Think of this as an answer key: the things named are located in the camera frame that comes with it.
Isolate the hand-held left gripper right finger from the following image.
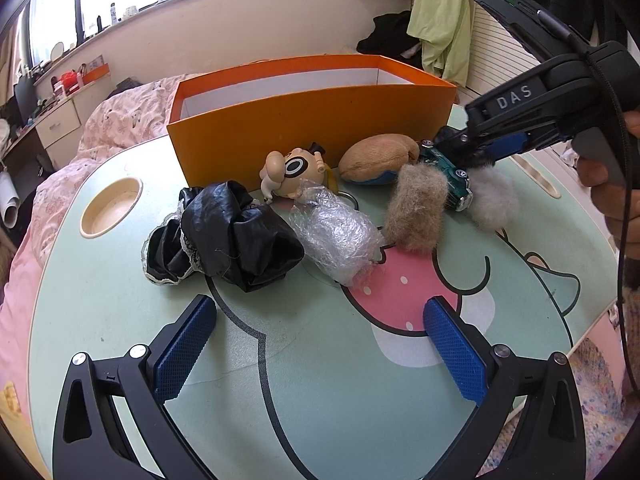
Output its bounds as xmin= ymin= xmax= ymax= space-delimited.
xmin=422 ymin=296 xmax=587 ymax=480

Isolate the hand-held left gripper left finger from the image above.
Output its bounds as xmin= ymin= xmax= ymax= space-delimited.
xmin=52 ymin=294 xmax=218 ymax=480

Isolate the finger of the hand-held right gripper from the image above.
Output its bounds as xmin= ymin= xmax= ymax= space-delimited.
xmin=431 ymin=126 xmax=493 ymax=170
xmin=480 ymin=131 xmax=532 ymax=163

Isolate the green toy car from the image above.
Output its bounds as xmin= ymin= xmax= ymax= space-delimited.
xmin=417 ymin=140 xmax=473 ymax=212

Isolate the white fur ball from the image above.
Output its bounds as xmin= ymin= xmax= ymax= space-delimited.
xmin=467 ymin=165 xmax=521 ymax=231

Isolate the brown fur ball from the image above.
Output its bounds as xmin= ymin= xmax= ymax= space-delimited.
xmin=384 ymin=162 xmax=449 ymax=256

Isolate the black crinkled cloth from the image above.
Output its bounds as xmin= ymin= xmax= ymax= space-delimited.
xmin=142 ymin=180 xmax=306 ymax=293

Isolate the clear plastic wrap bundle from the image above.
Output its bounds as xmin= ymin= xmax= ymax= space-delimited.
xmin=287 ymin=185 xmax=386 ymax=288

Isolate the orange cardboard box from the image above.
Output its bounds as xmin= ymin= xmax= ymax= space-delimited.
xmin=166 ymin=54 xmax=458 ymax=188

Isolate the mint cartoon print desktop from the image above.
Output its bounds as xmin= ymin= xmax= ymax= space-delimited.
xmin=27 ymin=105 xmax=621 ymax=480

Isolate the person's right hand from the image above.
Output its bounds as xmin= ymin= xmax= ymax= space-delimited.
xmin=577 ymin=110 xmax=640 ymax=246

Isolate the tan plush toy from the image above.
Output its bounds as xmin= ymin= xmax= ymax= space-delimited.
xmin=338 ymin=133 xmax=421 ymax=186

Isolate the light green curtain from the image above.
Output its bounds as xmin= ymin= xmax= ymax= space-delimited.
xmin=406 ymin=0 xmax=476 ymax=86

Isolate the black clothes pile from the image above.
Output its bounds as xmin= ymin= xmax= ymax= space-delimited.
xmin=356 ymin=10 xmax=423 ymax=58

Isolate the speckled knit blanket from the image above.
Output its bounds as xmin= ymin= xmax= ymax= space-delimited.
xmin=565 ymin=332 xmax=628 ymax=476

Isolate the white rolled paper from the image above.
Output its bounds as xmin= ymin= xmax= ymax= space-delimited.
xmin=0 ymin=170 xmax=21 ymax=226

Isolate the pink patterned bedding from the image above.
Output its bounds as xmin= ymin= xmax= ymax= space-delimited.
xmin=0 ymin=75 xmax=191 ymax=421

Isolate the brown side desk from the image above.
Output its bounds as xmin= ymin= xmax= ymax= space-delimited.
xmin=0 ymin=120 xmax=56 ymax=186

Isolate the white drawer cabinet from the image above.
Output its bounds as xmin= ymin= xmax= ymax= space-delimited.
xmin=35 ymin=97 xmax=83 ymax=161

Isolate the orange tray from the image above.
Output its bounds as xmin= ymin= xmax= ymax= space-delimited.
xmin=80 ymin=62 xmax=111 ymax=86

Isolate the black monitor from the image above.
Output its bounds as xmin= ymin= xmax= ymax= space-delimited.
xmin=14 ymin=80 xmax=40 ymax=126

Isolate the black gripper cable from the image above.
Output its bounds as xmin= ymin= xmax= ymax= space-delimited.
xmin=585 ymin=10 xmax=632 ymax=406

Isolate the cartoon figure keychain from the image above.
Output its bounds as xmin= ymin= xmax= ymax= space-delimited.
xmin=259 ymin=142 xmax=358 ymax=211

